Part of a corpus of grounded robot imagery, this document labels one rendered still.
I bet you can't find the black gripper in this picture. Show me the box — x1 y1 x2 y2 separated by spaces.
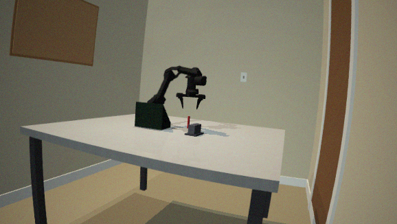
176 85 205 109

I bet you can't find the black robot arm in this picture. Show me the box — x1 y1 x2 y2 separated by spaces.
147 66 207 104

